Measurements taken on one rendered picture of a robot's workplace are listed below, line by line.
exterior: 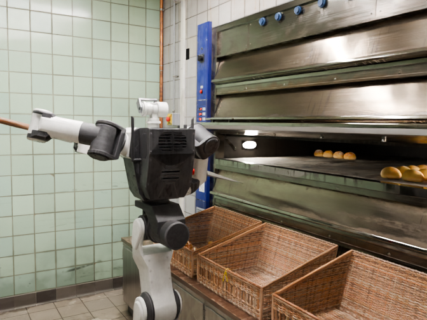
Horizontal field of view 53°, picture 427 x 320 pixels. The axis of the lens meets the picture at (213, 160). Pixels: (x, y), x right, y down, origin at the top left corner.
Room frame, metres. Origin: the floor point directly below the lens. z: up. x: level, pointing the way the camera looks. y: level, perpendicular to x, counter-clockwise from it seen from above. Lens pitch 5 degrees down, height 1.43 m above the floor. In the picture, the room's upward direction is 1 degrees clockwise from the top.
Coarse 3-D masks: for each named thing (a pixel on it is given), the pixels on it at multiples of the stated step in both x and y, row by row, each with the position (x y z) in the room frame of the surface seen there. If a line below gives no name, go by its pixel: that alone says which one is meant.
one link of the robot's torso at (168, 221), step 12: (144, 204) 1.78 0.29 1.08; (156, 204) 1.76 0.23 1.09; (168, 204) 1.76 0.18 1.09; (156, 216) 1.70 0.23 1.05; (168, 216) 1.72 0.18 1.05; (180, 216) 1.75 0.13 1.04; (156, 228) 1.68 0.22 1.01; (168, 228) 1.65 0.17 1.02; (180, 228) 1.68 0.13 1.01; (156, 240) 1.72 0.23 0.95; (168, 240) 1.65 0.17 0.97; (180, 240) 1.68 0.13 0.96
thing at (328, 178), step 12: (252, 168) 2.66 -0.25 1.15; (264, 168) 2.56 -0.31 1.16; (276, 168) 2.46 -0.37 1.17; (288, 168) 2.42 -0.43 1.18; (324, 180) 2.15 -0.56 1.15; (336, 180) 2.08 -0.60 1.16; (348, 180) 2.02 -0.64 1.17; (360, 180) 1.96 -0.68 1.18; (372, 180) 1.93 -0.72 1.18; (396, 192) 1.79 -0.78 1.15; (408, 192) 1.75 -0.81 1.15; (420, 192) 1.70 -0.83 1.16
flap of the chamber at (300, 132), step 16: (208, 128) 2.83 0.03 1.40; (224, 128) 2.67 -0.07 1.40; (240, 128) 2.52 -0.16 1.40; (256, 128) 2.39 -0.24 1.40; (272, 128) 2.28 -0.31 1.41; (288, 128) 2.17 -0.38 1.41; (304, 128) 2.07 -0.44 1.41; (320, 128) 1.98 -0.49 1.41; (336, 128) 1.90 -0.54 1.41; (352, 128) 1.83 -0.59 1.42; (368, 128) 1.76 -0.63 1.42; (384, 128) 1.69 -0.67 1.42
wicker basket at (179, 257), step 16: (208, 208) 2.94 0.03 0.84; (224, 208) 2.88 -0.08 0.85; (192, 224) 2.88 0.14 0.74; (208, 224) 2.94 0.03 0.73; (224, 224) 2.81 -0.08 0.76; (240, 224) 2.67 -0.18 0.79; (256, 224) 2.49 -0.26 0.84; (192, 240) 2.88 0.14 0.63; (208, 240) 2.92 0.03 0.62; (224, 240) 2.38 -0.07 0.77; (176, 256) 2.45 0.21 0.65; (192, 256) 2.27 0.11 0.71; (192, 272) 2.27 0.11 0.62
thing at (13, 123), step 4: (0, 120) 1.98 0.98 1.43; (4, 120) 1.99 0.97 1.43; (8, 120) 2.00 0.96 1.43; (12, 120) 2.01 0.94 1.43; (8, 124) 2.00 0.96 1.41; (12, 124) 2.01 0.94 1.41; (16, 124) 2.01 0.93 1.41; (20, 124) 2.02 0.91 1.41; (24, 124) 2.03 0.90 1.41; (28, 124) 2.05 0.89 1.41; (20, 128) 2.03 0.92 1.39; (24, 128) 2.04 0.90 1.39; (28, 128) 2.04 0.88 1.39
